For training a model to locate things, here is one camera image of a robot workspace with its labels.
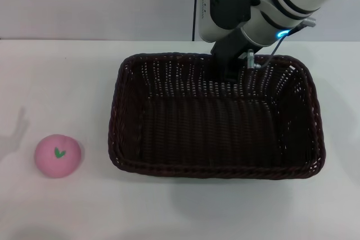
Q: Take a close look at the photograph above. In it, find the pink peach toy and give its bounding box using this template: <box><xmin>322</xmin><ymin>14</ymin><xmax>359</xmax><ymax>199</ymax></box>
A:
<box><xmin>34</xmin><ymin>134</ymin><xmax>82</xmax><ymax>179</ymax></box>

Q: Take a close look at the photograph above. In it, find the black vertical wall strip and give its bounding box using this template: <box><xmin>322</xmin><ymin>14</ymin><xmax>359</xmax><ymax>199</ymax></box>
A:
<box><xmin>192</xmin><ymin>0</ymin><xmax>198</xmax><ymax>42</ymax></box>

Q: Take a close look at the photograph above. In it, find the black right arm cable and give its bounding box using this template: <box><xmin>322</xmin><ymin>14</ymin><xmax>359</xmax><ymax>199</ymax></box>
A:
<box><xmin>259</xmin><ymin>25</ymin><xmax>303</xmax><ymax>69</ymax></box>

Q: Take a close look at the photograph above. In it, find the dark brown woven basket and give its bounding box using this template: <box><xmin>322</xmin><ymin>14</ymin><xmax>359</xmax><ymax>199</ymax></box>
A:
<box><xmin>107</xmin><ymin>52</ymin><xmax>327</xmax><ymax>180</ymax></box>

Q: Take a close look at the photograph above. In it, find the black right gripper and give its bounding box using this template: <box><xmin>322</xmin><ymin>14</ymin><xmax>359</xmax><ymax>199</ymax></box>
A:
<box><xmin>210</xmin><ymin>29</ymin><xmax>255</xmax><ymax>82</ymax></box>

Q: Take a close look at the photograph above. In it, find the silver angled cable plug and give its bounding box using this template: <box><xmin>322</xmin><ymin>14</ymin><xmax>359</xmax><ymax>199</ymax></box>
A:
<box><xmin>246</xmin><ymin>49</ymin><xmax>262</xmax><ymax>70</ymax></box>

